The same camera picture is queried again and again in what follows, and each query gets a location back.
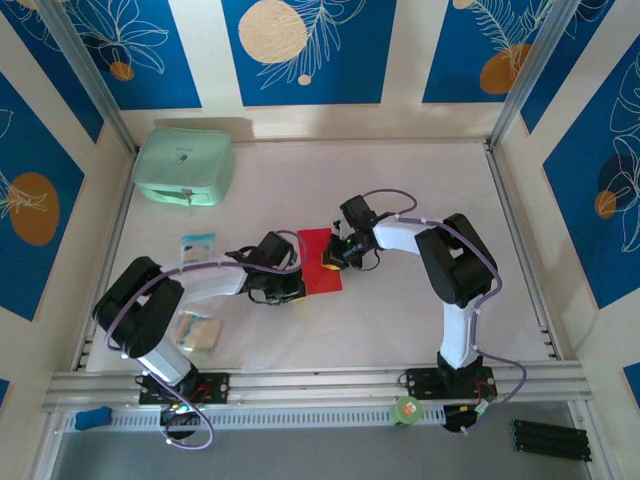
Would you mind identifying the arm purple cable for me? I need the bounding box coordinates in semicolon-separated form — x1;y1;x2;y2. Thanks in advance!
360;188;527;437
103;229;310;450

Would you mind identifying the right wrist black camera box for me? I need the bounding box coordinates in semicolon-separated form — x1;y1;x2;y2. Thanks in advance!
339;195;377;230

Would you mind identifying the aluminium corner post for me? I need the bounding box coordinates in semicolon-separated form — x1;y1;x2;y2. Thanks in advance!
486;0;585;152
35;0;140;155

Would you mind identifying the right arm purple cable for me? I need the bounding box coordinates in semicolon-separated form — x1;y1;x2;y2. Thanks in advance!
360;188;527;437

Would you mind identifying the grey slotted cable duct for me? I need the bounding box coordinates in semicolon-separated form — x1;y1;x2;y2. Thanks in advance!
63;404;447;432

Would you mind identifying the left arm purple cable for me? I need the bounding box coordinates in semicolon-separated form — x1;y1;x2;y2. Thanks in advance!
103;229;310;450

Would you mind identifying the aluminium side rail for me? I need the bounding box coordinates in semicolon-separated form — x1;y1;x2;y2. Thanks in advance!
483;142;565;362
71;149;139;372

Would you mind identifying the green tape roll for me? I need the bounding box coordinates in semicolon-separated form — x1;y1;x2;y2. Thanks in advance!
390;397;424;429

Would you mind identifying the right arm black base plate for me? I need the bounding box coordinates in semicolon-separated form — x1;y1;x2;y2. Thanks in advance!
404;367;497;401

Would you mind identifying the red square paper sheet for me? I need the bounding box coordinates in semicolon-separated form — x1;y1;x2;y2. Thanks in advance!
296;228;346;297

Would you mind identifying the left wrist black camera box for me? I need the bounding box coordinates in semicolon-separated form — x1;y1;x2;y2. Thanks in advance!
252;230;297;274

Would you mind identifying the black tube bundle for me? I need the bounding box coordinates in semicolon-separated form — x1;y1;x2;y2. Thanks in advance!
509;418;594;463

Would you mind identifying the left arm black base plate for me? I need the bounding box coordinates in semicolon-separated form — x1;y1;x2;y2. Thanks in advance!
138;372;232;406

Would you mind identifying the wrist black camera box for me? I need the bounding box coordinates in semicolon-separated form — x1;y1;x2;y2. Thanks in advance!
252;230;297;274
339;195;377;230

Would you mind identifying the mint green zip pouch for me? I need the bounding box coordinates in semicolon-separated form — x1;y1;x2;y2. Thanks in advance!
131;127;237;207

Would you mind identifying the blue foam grip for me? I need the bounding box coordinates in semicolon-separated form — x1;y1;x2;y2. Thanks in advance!
74;407;113;432

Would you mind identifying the clear biscuit packet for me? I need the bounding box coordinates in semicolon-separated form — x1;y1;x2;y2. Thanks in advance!
169;309;224;354

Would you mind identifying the aluminium cross rail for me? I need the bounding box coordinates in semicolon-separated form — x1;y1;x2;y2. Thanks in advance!
40;362;596;415

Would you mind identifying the blue clear snack packet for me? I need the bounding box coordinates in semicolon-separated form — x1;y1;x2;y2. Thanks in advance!
179;233;217;266

